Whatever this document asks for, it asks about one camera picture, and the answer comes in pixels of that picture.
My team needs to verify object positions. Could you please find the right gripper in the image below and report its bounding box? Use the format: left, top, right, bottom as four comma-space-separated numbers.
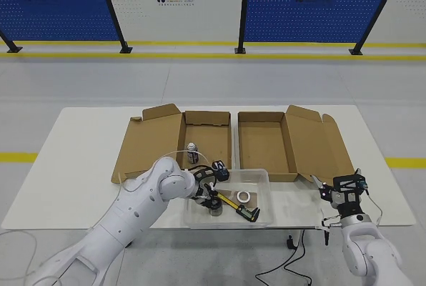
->
310, 174, 372, 229

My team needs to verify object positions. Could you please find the small spray bottle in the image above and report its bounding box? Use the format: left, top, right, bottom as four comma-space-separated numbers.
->
186, 142, 200, 165

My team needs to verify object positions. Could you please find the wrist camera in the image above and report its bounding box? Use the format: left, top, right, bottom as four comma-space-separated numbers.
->
331, 168, 370, 211
190, 159, 231, 187

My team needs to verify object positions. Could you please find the shallow cardboard box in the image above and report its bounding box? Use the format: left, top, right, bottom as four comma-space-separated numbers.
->
110, 103, 233, 185
237, 104, 356, 187

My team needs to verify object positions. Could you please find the black cable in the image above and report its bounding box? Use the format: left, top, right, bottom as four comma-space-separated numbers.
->
254, 228, 313, 286

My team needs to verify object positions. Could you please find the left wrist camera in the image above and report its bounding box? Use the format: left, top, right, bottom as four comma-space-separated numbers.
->
190, 159, 231, 187

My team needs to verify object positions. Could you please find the blue partition panel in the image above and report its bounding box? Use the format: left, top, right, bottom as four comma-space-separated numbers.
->
0, 0, 134, 54
234, 0, 388, 56

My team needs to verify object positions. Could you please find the deep clear plastic tray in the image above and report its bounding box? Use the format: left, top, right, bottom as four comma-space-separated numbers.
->
183, 168, 274, 230

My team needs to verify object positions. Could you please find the yellow and black caliper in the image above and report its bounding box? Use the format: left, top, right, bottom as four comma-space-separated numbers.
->
212, 191, 262, 223

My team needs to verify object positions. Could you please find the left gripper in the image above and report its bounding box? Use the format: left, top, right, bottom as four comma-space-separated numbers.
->
196, 181, 223, 211

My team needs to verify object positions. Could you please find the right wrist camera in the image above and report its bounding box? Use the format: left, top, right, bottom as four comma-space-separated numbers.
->
331, 168, 370, 211

